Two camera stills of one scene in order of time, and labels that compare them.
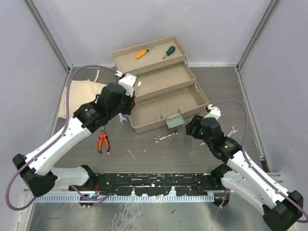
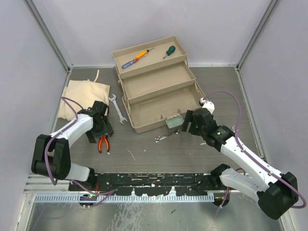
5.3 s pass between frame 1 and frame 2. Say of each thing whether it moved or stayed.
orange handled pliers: stayed
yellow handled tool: stayed
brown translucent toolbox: stayed
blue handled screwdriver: moved
